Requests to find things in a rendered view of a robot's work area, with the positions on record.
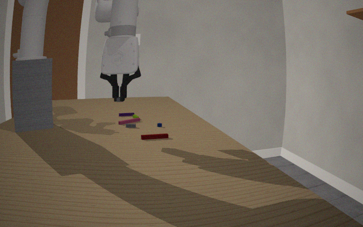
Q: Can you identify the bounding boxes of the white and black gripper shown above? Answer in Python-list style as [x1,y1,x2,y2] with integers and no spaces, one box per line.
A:
[100,35,141,102]

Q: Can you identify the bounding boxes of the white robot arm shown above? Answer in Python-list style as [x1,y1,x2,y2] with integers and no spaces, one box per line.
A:
[13,0,139,61]

